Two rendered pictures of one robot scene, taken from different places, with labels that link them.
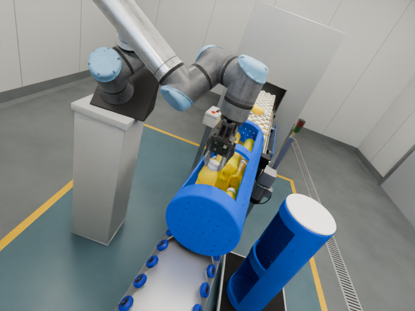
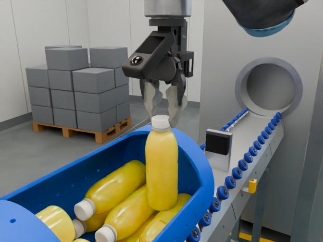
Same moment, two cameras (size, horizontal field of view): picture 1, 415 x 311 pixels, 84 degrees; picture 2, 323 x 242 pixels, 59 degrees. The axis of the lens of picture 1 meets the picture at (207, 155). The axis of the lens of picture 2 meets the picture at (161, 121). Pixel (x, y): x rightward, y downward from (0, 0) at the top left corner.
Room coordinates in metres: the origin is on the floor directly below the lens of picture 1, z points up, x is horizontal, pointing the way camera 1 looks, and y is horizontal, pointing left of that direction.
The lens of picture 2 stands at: (1.21, 0.20, 1.47)
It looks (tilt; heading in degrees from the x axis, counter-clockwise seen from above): 18 degrees down; 204
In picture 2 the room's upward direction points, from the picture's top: straight up
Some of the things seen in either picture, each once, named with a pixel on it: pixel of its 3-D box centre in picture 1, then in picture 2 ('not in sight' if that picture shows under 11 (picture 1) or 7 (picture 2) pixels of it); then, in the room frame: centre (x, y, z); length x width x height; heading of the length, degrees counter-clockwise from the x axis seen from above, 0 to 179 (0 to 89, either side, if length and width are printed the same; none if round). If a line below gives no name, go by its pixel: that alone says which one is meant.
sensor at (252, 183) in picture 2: not in sight; (244, 183); (0.24, 0.10, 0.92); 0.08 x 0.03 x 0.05; 83
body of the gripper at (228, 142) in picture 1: (225, 134); (168, 51); (0.67, -0.03, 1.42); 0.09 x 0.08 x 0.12; 173
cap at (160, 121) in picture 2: (213, 165); (161, 122); (0.70, -0.03, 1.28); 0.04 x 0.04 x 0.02
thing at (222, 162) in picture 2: not in sight; (217, 150); (0.18, -0.02, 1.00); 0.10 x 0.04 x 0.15; 83
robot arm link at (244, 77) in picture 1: (246, 82); not in sight; (0.68, -0.03, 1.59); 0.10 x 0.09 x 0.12; 57
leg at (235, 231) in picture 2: not in sight; (238, 204); (-0.52, 0.00, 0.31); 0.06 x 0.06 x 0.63; 83
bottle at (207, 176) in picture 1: (204, 185); (161, 165); (0.70, -0.03, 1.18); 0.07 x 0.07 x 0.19
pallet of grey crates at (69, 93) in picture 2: not in sight; (80, 89); (-2.04, -2.54, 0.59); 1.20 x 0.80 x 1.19; 91
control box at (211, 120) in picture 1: (213, 116); not in sight; (1.74, 0.07, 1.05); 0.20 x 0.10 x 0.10; 173
